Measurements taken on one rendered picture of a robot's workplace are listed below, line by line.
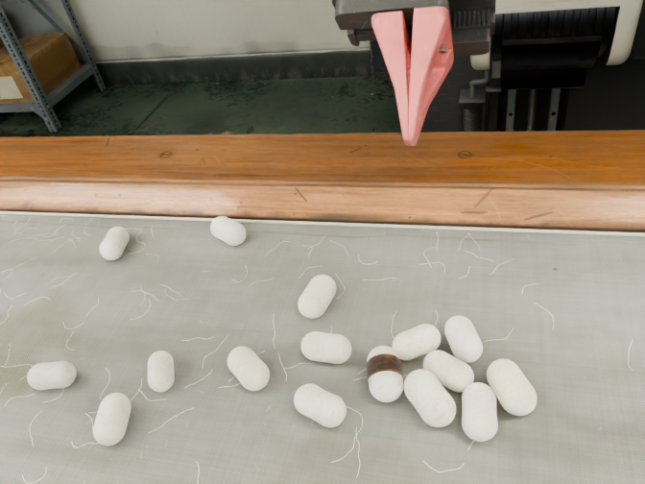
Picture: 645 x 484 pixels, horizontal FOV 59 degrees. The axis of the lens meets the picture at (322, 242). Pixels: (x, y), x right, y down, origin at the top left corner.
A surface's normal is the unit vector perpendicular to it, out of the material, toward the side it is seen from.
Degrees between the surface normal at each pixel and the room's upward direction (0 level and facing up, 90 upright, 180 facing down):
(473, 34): 40
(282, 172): 0
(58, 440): 0
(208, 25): 89
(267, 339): 0
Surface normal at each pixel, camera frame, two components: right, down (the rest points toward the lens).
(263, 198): -0.27, -0.07
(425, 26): -0.28, 0.22
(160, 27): -0.24, 0.64
